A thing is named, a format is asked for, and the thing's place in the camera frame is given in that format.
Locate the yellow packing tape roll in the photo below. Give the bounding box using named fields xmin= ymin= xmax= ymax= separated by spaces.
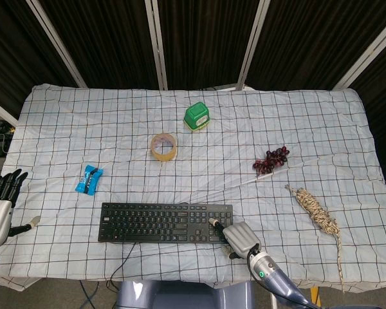
xmin=149 ymin=132 xmax=179 ymax=162

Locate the blue floor cable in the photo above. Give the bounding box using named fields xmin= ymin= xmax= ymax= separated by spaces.
xmin=79 ymin=280 xmax=99 ymax=309

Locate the white partition frame post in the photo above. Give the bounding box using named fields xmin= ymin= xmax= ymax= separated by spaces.
xmin=331 ymin=14 xmax=386 ymax=90
xmin=143 ymin=0 xmax=169 ymax=91
xmin=26 ymin=0 xmax=87 ymax=88
xmin=0 ymin=95 xmax=19 ymax=128
xmin=235 ymin=0 xmax=271 ymax=91

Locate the black computer keyboard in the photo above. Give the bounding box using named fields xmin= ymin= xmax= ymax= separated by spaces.
xmin=98 ymin=201 xmax=234 ymax=244

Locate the thin black cable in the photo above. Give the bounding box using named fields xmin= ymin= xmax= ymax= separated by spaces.
xmin=106 ymin=241 xmax=139 ymax=292

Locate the green plastic box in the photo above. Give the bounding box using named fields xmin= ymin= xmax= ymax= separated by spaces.
xmin=183 ymin=103 xmax=212 ymax=133

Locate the dark red grape bunch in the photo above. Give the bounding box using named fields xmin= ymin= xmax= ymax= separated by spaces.
xmin=252 ymin=145 xmax=291 ymax=177

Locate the white checked tablecloth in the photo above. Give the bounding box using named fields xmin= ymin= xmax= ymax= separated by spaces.
xmin=0 ymin=84 xmax=386 ymax=289

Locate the blue snack packet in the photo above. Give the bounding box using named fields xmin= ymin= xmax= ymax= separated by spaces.
xmin=75 ymin=164 xmax=104 ymax=196

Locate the braided beige rope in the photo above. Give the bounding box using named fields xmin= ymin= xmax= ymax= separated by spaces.
xmin=284 ymin=183 xmax=345 ymax=294

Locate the grey robot torso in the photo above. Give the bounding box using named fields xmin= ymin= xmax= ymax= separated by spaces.
xmin=115 ymin=279 xmax=255 ymax=309

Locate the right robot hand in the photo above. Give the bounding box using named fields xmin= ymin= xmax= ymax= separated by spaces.
xmin=208 ymin=218 xmax=262 ymax=261

